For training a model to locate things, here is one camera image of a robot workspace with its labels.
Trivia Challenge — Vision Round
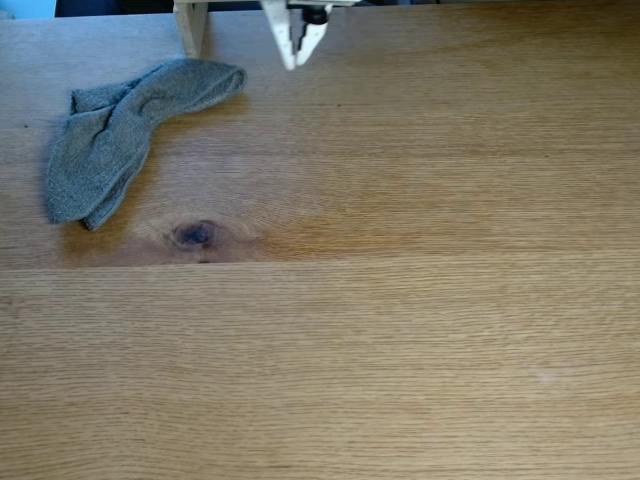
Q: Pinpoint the light wooden stand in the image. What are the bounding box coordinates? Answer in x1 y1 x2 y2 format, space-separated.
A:
173 0 264 60

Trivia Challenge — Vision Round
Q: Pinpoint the dark blue background furniture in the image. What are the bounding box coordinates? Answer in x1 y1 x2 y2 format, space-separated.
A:
54 0 176 19

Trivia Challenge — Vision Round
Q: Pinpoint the grey terry sock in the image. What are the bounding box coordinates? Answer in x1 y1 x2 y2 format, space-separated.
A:
45 57 249 232

